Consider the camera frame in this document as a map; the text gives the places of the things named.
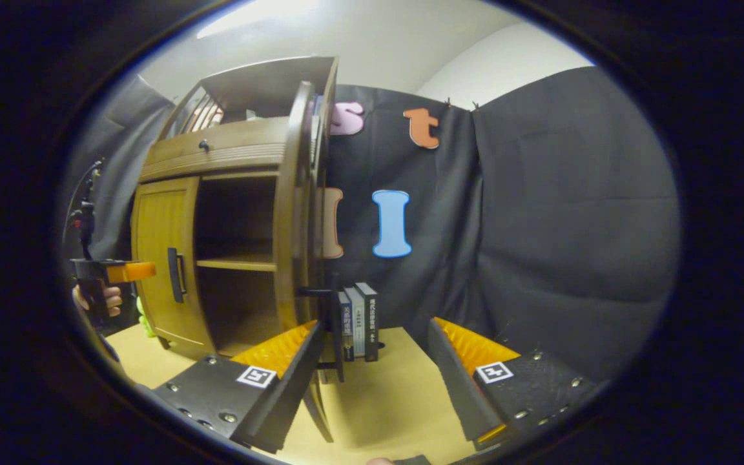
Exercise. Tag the wooden shoe cabinet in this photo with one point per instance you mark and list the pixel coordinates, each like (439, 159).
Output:
(256, 84)

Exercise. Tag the black drawer knob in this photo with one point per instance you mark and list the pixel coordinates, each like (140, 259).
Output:
(204, 146)

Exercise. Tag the grey book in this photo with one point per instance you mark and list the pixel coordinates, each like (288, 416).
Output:
(357, 323)

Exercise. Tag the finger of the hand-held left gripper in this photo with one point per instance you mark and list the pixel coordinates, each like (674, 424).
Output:
(133, 272)

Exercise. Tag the black book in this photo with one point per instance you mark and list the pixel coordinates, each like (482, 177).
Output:
(371, 323)

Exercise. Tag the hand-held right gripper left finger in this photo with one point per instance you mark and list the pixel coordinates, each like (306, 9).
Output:
(288, 387)

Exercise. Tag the green toy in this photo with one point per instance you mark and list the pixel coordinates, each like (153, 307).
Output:
(146, 323)

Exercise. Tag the black backdrop cloth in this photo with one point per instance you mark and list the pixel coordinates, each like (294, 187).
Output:
(540, 226)

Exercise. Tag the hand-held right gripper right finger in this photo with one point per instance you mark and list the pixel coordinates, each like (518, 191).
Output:
(459, 387)

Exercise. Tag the wooden shoe cabinet door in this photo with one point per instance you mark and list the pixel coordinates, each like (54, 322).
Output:
(288, 194)
(159, 258)

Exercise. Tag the dark blue book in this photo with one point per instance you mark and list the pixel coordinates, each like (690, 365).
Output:
(347, 336)

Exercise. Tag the dark equipment stand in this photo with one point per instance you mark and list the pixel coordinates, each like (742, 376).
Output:
(86, 213)

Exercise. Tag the wooden cabinet drawer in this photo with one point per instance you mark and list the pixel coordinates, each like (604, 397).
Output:
(230, 152)

